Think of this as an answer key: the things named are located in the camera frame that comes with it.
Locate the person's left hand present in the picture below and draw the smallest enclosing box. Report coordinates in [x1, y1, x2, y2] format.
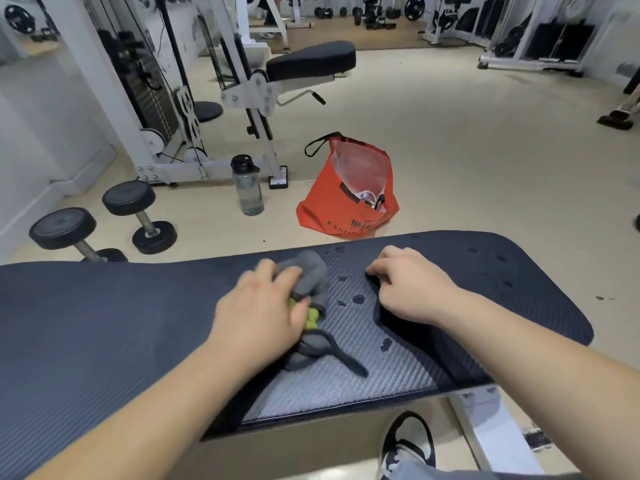
[206, 258, 312, 377]

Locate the person's right hand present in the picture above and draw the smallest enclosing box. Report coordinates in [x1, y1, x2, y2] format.
[366, 245, 467, 329]

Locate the grey microfibre cloth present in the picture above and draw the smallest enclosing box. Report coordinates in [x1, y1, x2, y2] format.
[272, 250, 370, 378]

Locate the dark blue padded bench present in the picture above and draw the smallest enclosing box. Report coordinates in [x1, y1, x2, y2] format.
[0, 230, 595, 480]

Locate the person's left forearm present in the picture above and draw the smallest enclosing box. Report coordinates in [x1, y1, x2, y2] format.
[25, 339, 261, 480]

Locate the person's right forearm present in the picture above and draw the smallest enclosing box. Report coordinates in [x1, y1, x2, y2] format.
[435, 289, 640, 480]

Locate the person's grey trouser leg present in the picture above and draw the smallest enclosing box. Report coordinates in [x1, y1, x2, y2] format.
[387, 462, 586, 480]

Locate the red shopping bag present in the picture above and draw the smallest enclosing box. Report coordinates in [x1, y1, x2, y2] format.
[295, 132, 401, 239]

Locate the clear water bottle black lid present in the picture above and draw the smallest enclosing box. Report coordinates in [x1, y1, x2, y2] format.
[230, 154, 265, 217]

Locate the clear plastic bag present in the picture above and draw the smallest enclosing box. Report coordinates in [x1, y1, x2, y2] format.
[331, 139, 391, 205]

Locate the black white sneaker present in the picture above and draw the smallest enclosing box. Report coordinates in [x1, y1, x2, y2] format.
[379, 411, 437, 480]

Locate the black round dumbbell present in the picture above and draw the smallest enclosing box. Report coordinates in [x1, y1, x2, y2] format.
[101, 180, 179, 255]
[28, 207, 129, 263]

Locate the black round machine base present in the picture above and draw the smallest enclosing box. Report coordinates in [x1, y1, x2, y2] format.
[192, 100, 225, 123]

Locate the black machine seat pad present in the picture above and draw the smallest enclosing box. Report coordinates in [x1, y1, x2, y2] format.
[265, 40, 357, 83]

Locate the white box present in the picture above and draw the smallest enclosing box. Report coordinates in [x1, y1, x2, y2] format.
[239, 42, 273, 71]

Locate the white machine with black pads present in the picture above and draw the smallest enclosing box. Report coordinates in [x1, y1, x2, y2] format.
[422, 0, 482, 47]

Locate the white plate storage rack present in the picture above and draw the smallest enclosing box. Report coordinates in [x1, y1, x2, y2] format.
[477, 0, 599, 77]

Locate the row of black dumbbells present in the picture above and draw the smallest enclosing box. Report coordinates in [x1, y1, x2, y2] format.
[313, 5, 363, 21]

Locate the white cable machine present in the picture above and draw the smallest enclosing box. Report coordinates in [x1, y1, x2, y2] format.
[37, 0, 359, 191]

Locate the wall mirror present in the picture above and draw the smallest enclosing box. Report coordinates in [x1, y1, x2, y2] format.
[0, 0, 66, 63]

